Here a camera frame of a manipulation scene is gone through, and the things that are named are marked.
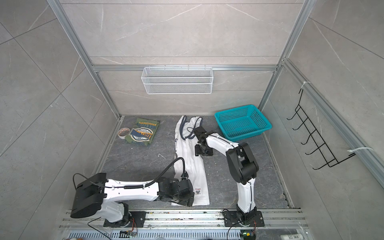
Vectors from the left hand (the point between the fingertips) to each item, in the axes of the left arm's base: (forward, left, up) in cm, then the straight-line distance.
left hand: (189, 197), depth 76 cm
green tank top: (+46, +33, -2) cm, 56 cm away
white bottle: (-18, -48, -1) cm, 52 cm away
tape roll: (+49, +49, -5) cm, 70 cm away
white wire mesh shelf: (+69, +7, +25) cm, 74 cm away
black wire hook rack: (+11, -58, +29) cm, 66 cm away
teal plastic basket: (+54, -43, -3) cm, 69 cm away
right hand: (+28, -8, -2) cm, 29 cm away
